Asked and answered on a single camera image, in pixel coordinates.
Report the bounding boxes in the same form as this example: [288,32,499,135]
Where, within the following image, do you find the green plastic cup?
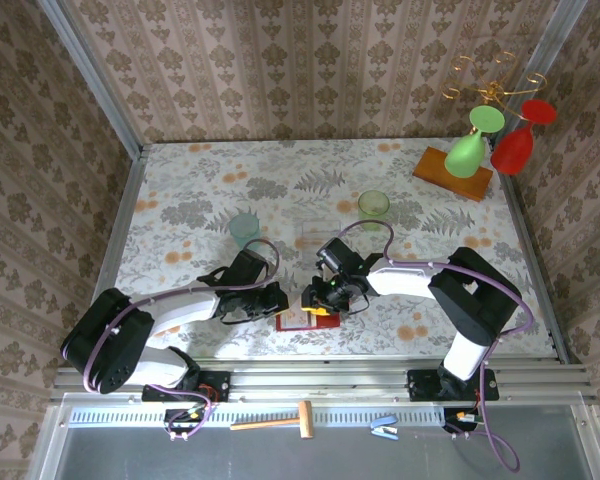
[357,189,391,231]

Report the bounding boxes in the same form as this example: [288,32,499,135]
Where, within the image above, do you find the aluminium frame post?
[489,0,589,151]
[35,0,147,160]

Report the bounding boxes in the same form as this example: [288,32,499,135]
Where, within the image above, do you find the clear acrylic slotted box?
[299,217,342,252]

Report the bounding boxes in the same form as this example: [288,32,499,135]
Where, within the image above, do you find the red leather card holder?
[274,308,342,333]

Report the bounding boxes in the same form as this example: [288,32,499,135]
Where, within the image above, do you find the gold wire glass rack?
[440,49,549,121]

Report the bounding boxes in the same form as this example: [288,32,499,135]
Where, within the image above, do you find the red plastic wine glass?
[489,98,558,176]

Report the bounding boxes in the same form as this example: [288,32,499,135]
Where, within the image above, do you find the teal plastic cup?
[228,213,261,250]

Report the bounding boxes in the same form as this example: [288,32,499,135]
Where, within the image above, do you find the black connector box with wires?
[163,407,215,442]
[442,407,485,435]

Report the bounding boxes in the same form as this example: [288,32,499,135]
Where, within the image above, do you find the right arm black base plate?
[407,368,500,402]

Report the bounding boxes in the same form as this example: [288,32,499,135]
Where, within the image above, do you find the slotted grey cable duct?
[67,405,449,430]

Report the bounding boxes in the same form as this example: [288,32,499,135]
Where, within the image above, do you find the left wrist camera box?
[197,248,272,287]

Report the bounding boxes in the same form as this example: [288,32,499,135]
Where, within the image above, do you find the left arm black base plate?
[141,370,231,403]

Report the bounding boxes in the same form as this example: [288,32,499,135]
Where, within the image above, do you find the green plastic wine glass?
[443,105,506,178]

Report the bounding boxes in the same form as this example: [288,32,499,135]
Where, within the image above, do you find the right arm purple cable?
[337,219,536,474]

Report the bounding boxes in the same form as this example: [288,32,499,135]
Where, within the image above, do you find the wooden mallet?
[229,399,315,440]

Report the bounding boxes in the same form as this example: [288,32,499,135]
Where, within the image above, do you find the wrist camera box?
[315,237,362,278]
[197,248,272,287]

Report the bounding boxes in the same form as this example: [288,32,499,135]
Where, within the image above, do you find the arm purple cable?
[337,219,536,474]
[82,238,281,441]

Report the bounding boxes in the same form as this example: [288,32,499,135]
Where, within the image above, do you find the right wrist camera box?
[315,237,362,278]

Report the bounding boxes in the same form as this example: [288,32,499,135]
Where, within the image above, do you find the blue stapler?
[369,412,399,441]

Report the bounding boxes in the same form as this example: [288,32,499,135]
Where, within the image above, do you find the wooden rack base block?
[412,146,495,203]

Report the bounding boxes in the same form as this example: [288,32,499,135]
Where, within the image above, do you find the floral patterned table cover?
[115,139,556,360]

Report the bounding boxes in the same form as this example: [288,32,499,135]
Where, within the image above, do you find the grey metal shelf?
[27,394,600,480]

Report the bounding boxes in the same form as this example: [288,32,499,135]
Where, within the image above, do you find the wide aluminium base rail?
[49,360,600,404]

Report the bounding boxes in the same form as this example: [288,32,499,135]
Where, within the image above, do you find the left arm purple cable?
[82,238,281,441]

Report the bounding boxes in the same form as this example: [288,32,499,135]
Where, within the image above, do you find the aluminium side rail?
[498,174,574,364]
[72,149,149,366]

